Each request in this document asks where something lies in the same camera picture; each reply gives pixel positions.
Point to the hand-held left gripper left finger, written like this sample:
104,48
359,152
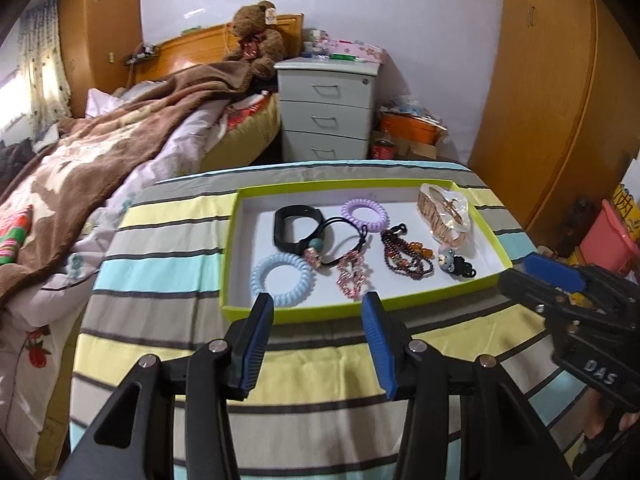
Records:
255,345

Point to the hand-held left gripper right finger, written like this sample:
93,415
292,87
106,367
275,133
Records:
380,350

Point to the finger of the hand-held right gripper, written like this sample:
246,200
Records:
525,290
555,272

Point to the green cardboard box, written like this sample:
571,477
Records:
425,292

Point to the bear hair clip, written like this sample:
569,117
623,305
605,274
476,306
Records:
447,260

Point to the person's right hand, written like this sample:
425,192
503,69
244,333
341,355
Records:
626,421

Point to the pink plastic bucket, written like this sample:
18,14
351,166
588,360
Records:
607,240

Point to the striped tablecloth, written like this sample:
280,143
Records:
165,310

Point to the yellow printed sign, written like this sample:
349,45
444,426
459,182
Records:
627,205

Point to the rose gold hair clip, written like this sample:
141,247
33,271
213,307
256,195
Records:
440,215

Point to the black smart band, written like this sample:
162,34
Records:
281,232

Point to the large wooden wardrobe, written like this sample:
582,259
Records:
550,85

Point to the red can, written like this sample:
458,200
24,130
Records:
382,151

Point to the orange box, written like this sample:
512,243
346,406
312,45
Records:
405,130

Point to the yellow pillow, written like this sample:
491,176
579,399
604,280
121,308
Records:
240,140

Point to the floral white quilt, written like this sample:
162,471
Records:
25,400

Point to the white drawer nightstand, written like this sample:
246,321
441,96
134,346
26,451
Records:
325,110

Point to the brown fleece blanket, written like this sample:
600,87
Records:
100,150

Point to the red green striped cloth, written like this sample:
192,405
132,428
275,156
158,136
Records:
12,240

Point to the pink floral box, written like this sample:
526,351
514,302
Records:
362,50

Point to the wooden bed headboard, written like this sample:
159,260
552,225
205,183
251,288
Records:
200,45

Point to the brown teddy bear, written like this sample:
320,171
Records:
257,35

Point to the patterned curtain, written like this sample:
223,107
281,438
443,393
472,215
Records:
45,70

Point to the tall wooden cabinet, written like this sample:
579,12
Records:
100,20

